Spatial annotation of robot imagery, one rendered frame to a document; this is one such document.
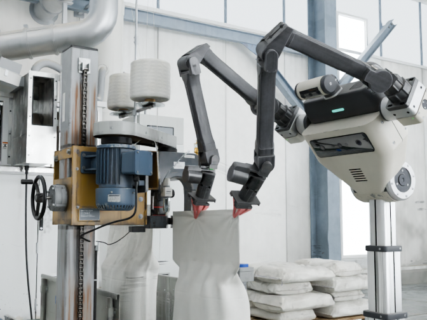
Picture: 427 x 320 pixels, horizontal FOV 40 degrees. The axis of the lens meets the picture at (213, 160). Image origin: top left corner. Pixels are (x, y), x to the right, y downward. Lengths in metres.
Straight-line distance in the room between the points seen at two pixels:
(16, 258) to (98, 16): 2.09
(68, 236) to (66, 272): 0.14
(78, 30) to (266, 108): 3.29
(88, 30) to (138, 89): 2.71
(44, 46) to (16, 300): 2.08
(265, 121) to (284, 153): 6.27
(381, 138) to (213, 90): 5.56
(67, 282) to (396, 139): 1.37
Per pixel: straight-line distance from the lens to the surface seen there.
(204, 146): 2.27
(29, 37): 5.07
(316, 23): 8.88
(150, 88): 2.33
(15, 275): 5.13
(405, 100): 2.05
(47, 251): 5.19
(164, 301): 3.30
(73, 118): 2.45
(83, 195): 2.38
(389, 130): 2.20
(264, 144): 1.95
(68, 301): 2.44
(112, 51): 5.92
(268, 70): 1.83
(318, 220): 8.45
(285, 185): 8.15
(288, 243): 8.17
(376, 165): 2.24
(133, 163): 2.17
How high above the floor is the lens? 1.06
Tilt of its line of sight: 6 degrees up
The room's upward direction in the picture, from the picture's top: straight up
